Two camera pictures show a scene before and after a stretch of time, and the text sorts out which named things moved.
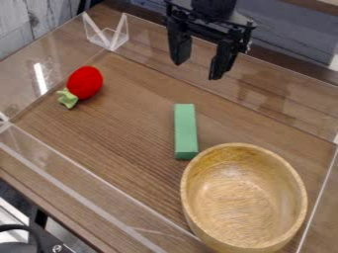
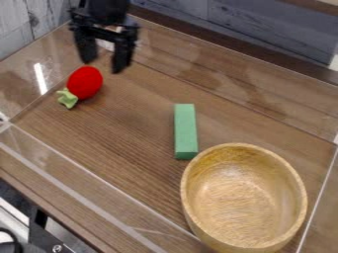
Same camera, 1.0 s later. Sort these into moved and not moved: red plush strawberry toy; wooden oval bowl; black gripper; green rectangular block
Moved: black gripper
Not moved: red plush strawberry toy; green rectangular block; wooden oval bowl
